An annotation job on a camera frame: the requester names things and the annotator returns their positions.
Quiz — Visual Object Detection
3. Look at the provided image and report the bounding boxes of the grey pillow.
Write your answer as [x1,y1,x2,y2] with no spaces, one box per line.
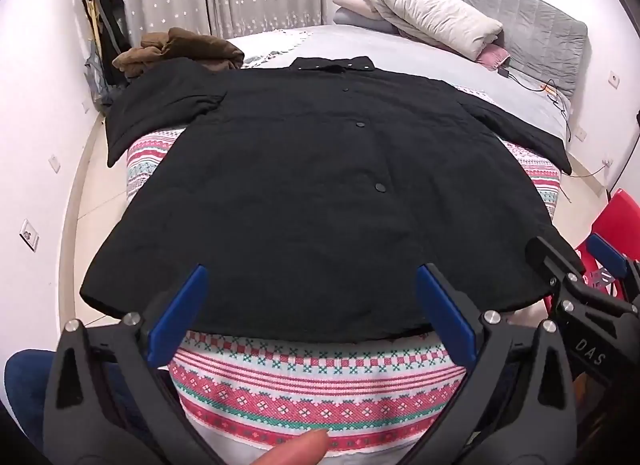
[332,8,401,36]

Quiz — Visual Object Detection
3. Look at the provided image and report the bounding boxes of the pale pink pillow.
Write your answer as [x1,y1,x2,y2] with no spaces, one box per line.
[332,0,381,21]

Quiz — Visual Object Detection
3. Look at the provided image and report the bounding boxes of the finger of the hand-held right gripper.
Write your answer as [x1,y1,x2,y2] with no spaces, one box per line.
[526,235,601,316]
[586,234,640,296]

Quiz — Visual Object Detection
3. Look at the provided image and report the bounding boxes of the grey quilted headboard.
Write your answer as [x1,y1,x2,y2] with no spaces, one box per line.
[387,0,588,98]

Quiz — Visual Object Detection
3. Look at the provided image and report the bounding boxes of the cream pillow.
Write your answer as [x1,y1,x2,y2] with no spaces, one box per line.
[363,0,504,62]

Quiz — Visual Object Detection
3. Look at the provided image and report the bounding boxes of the red green patterned blanket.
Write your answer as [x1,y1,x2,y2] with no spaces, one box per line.
[125,28,563,456]

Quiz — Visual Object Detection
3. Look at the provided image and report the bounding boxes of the dark hanging clothes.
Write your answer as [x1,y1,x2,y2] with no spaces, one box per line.
[79,0,132,91]

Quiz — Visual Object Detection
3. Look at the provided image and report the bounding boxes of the person's left hand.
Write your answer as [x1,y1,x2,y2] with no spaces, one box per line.
[254,427,331,465]

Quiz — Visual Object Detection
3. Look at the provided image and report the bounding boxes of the small pink pillow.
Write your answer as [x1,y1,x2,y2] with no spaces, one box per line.
[475,44,511,68]

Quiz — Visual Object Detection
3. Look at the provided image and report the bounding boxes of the black charging cable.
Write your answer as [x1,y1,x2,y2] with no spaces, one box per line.
[509,72,572,142]

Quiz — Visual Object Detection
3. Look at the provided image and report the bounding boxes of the brown jacket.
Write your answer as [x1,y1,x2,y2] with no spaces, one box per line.
[112,28,246,80]

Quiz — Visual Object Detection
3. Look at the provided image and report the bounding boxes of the wooden coat rack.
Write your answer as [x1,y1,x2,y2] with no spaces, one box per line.
[81,0,104,63]

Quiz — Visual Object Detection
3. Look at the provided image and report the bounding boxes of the grey bed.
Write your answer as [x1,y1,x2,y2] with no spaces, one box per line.
[225,24,571,146]

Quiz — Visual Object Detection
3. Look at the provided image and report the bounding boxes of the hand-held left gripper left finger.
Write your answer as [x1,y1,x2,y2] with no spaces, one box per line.
[42,264,212,465]

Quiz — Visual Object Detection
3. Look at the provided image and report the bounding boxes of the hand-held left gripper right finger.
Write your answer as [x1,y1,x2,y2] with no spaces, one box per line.
[400,262,577,465]

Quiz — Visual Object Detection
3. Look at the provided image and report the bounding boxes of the red chair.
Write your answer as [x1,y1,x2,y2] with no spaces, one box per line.
[545,189,640,316]

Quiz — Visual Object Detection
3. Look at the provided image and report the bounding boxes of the black quilted jacket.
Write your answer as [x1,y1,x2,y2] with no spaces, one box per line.
[79,56,586,343]

